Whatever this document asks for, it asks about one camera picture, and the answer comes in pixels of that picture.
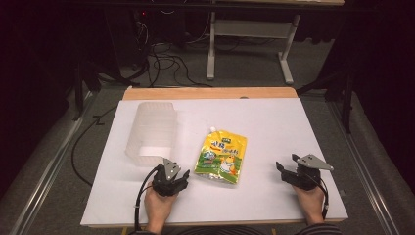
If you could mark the translucent plastic container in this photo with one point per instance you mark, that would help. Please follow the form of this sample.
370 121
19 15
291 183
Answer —
151 133

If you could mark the dark computer tower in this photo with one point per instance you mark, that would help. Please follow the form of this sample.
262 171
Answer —
129 36

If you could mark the yellow spout pouch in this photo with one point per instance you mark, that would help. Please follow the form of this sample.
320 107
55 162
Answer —
221 156

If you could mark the black metal stand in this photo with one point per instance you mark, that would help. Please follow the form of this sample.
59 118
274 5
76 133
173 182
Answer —
80 88
345 94

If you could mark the person's left hand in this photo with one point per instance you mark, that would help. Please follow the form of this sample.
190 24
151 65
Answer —
158 207

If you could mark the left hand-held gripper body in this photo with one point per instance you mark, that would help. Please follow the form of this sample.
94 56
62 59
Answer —
164 186

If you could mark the person's right hand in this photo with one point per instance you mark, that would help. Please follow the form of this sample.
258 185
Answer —
310 204

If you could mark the white metal desk frame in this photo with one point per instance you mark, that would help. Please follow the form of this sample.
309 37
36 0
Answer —
249 29

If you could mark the person's striped right sleeve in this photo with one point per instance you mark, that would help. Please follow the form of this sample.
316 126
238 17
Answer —
321 230

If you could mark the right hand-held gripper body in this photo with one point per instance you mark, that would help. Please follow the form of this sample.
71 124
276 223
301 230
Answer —
305 179

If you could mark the white table sheet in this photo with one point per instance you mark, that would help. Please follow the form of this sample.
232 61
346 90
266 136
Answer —
261 130

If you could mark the metal floor rail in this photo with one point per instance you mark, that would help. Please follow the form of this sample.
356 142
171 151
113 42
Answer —
362 166
49 166

